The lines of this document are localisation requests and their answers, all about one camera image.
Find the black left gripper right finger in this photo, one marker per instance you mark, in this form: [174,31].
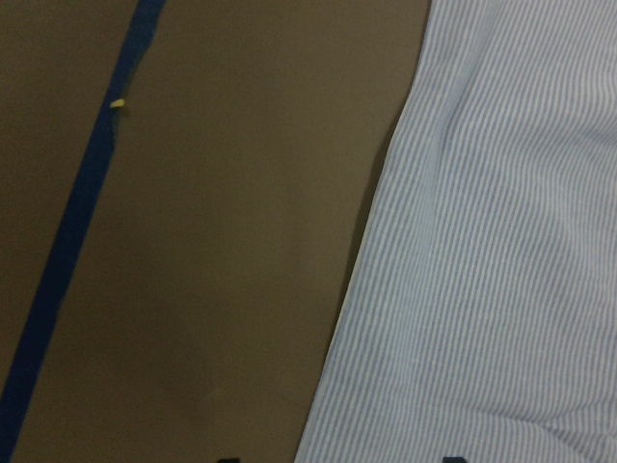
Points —
[454,459]

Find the light blue striped shirt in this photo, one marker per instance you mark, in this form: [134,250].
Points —
[480,318]

